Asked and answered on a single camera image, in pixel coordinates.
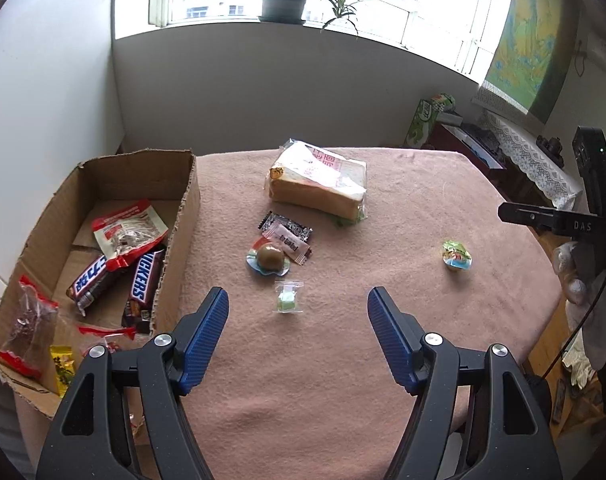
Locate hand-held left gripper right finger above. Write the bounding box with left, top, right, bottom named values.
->
left=367, top=286, right=564, bottom=480

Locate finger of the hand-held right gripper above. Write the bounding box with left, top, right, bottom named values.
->
left=499, top=202, right=560, bottom=234

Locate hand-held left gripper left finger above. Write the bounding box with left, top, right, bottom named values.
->
left=35, top=287, right=231, bottom=480

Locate yellow green jelly cup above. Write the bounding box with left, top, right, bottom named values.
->
left=442, top=240, right=474, bottom=272

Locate clear red dried fruit packet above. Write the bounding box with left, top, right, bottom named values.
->
left=0, top=275, right=60, bottom=380
left=77, top=325, right=138, bottom=358

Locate brown chocolate bar blue print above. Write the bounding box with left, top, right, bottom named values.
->
left=65, top=252, right=134, bottom=311

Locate red white snack packet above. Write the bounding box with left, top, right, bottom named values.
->
left=91, top=199, right=170, bottom=272

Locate yellow snack packet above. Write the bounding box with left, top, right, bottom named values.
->
left=49, top=345, right=76, bottom=398

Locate brown cardboard box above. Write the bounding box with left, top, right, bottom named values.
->
left=0, top=148, right=202, bottom=420

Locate person's right hand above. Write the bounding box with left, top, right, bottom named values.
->
left=553, top=241, right=606, bottom=341

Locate white lace cloth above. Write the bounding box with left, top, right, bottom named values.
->
left=483, top=110, right=586, bottom=211

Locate dark teapot ornament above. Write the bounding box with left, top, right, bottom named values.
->
left=535, top=135, right=564, bottom=168

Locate small clear green candy bag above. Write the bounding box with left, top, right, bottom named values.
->
left=274, top=280, right=306, bottom=315

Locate kiwi jelly cup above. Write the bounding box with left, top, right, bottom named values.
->
left=246, top=240, right=290, bottom=278

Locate dark red box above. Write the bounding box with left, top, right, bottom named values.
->
left=428, top=122, right=508, bottom=183

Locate white pink candy wrapper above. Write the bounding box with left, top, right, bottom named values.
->
left=262, top=223, right=314, bottom=265

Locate black candy wrapper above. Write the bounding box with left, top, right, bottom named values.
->
left=257, top=211, right=314, bottom=246

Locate green carton box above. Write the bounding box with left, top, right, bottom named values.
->
left=403, top=92, right=464, bottom=150

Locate white work glove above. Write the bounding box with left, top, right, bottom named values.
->
left=563, top=340, right=596, bottom=391

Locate bagged sliced bread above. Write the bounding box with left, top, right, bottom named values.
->
left=265, top=138, right=368, bottom=223

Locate white cabinet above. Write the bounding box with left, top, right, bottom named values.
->
left=0, top=0, right=126, bottom=306

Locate black cable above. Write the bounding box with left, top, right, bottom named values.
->
left=540, top=260, right=606, bottom=383

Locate landscape wall poster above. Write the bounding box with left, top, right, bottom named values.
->
left=475, top=0, right=581, bottom=126

